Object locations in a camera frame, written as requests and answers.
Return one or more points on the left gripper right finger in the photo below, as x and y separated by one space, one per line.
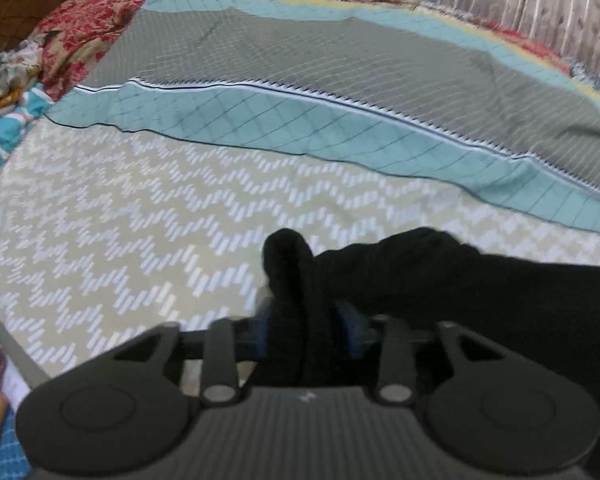
486 405

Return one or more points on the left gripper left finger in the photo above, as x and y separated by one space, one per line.
135 403

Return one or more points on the black pants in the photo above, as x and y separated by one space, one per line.
547 312

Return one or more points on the teal white patterned cloth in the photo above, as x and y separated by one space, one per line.
19 119

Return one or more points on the patterned teal grey bedsheet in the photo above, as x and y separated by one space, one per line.
145 195

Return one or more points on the red floral blanket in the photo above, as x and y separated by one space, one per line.
79 33

